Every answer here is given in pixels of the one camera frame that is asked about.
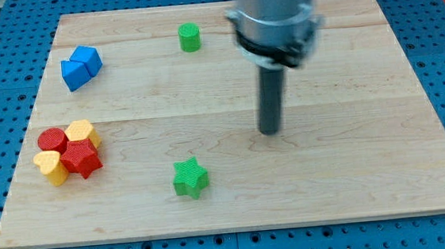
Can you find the red star block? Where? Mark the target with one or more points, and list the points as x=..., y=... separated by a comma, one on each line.
x=81, y=157

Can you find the blue triangle block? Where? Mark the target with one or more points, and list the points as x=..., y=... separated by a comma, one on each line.
x=74, y=74

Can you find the red cylinder block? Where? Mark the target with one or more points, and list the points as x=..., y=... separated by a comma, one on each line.
x=53, y=139

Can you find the wooden board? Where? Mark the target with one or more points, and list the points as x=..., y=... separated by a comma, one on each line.
x=359, y=141

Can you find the yellow pentagon block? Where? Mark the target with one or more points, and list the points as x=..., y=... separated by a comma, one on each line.
x=82, y=130

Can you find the green cylinder block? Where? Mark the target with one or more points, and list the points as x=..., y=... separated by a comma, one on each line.
x=189, y=37

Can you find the blue cube block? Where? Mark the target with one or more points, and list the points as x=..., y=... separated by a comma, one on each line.
x=89, y=57

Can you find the yellow heart block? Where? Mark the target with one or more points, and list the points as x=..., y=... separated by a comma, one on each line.
x=50, y=166

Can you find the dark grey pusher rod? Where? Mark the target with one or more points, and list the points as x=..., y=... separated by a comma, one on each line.
x=270, y=100

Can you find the green star block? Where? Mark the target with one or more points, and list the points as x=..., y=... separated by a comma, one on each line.
x=190, y=178

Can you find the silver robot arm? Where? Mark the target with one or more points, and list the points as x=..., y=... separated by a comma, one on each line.
x=274, y=35

